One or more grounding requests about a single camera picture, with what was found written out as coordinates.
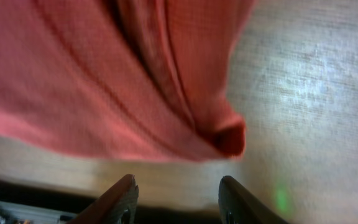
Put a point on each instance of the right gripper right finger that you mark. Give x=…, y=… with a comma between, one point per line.
x=239, y=206

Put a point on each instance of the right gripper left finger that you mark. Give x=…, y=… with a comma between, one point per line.
x=116, y=206

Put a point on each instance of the orange-red printed t-shirt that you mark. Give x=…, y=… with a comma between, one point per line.
x=132, y=80

